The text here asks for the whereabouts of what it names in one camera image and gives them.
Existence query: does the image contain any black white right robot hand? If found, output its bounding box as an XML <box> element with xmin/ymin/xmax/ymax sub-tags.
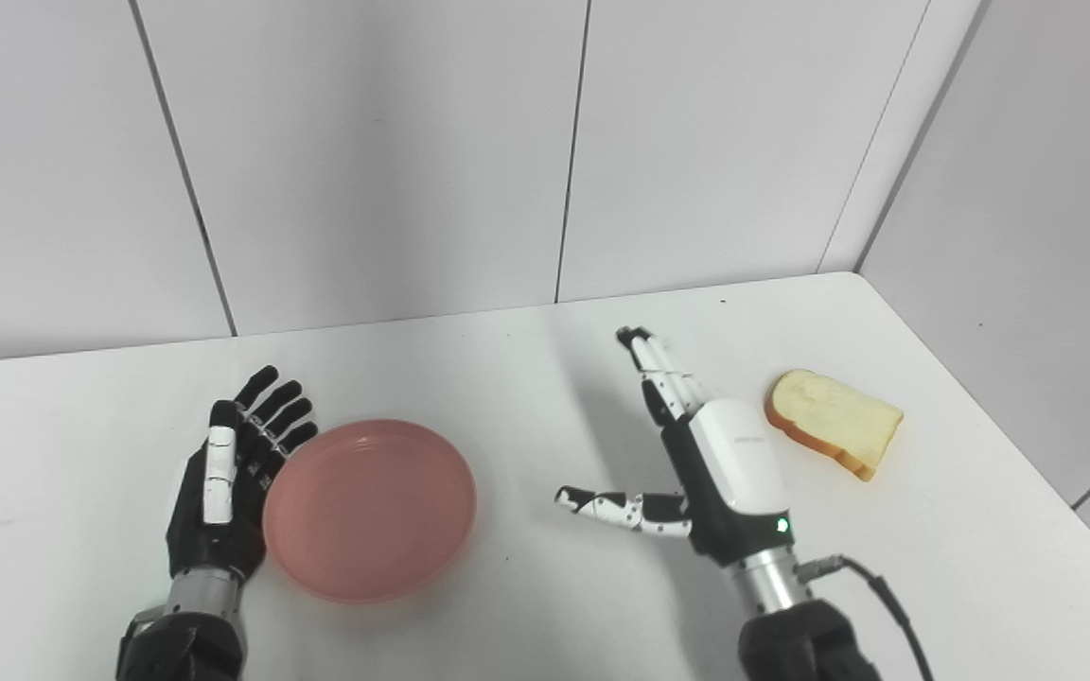
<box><xmin>554</xmin><ymin>326</ymin><xmax>797</xmax><ymax>568</ymax></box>

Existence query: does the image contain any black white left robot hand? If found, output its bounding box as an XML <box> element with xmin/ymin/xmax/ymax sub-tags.
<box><xmin>165</xmin><ymin>365</ymin><xmax>319</xmax><ymax>580</ymax></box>

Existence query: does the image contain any slice of white bread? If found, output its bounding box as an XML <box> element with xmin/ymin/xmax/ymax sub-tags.
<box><xmin>764</xmin><ymin>368</ymin><xmax>905</xmax><ymax>482</ymax></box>

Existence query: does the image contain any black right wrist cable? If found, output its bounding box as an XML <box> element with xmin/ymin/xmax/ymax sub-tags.
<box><xmin>796</xmin><ymin>554</ymin><xmax>936</xmax><ymax>681</ymax></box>

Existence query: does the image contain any pink round plate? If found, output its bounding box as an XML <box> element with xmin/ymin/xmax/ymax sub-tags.
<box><xmin>262</xmin><ymin>419</ymin><xmax>479</xmax><ymax>605</ymax></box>

